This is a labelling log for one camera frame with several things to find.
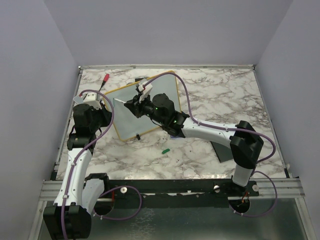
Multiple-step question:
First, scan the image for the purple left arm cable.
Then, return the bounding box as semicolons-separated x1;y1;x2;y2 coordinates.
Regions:
60;89;143;240

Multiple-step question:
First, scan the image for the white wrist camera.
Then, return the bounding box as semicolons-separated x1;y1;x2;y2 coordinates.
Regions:
78;92;102;110
136;78;153;103

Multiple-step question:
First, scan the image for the green marker cap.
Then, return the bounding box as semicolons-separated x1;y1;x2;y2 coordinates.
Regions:
162;148;170;154

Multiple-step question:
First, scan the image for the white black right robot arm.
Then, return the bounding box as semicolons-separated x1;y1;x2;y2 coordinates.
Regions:
124;93;264;196

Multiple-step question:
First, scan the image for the yellow framed whiteboard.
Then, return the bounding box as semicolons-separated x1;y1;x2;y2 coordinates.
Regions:
104;71;183;141

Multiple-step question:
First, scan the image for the red handled screwdriver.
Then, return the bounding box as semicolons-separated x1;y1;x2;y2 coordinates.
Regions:
98;73;110;92

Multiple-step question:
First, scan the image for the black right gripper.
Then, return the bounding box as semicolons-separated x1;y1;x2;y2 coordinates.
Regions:
125;91;167;126

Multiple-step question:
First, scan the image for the white green whiteboard marker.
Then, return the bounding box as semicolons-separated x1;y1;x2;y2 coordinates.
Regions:
113;98;126;104

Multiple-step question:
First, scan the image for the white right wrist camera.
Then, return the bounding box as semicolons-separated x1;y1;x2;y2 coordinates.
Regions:
136;78;153;103

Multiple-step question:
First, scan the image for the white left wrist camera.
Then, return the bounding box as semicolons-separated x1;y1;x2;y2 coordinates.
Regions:
78;92;102;110

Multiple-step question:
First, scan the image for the small white square device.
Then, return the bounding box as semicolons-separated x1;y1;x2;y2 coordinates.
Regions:
73;95;84;105

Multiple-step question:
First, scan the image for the black rectangular eraser block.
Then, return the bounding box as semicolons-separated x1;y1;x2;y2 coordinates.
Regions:
210;141;234;163

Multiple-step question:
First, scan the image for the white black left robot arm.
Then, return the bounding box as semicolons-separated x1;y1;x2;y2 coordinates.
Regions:
43;103;113;240

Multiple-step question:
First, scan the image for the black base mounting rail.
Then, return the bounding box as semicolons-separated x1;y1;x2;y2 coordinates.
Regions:
97;178;259;209

